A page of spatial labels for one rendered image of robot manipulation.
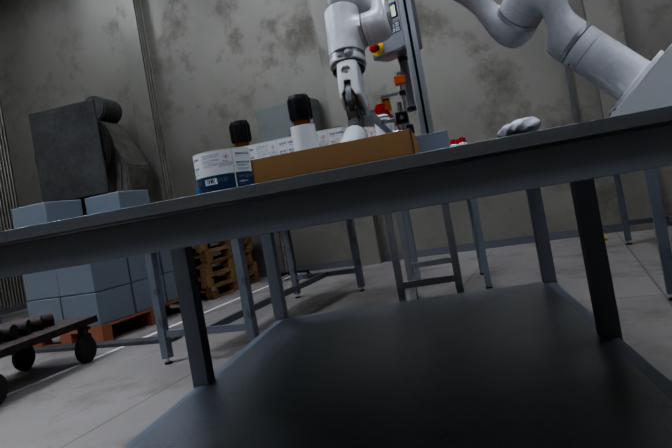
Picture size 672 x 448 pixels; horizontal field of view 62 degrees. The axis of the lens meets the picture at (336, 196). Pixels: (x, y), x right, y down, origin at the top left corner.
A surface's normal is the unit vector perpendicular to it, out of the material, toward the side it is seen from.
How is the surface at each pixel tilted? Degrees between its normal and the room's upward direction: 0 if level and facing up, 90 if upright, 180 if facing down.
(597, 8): 90
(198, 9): 90
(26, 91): 90
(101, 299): 90
